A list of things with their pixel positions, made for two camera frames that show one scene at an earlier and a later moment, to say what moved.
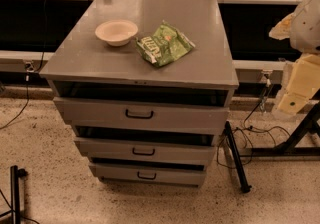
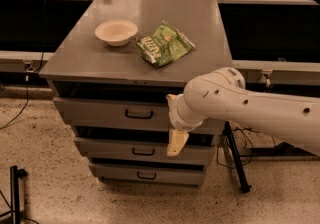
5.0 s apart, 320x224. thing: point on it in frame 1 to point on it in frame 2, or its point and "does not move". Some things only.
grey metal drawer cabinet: x=146 y=85 does not move
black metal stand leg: x=237 y=159 does not move
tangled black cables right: x=236 y=145 does not move
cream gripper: x=307 y=26 to x=175 y=117
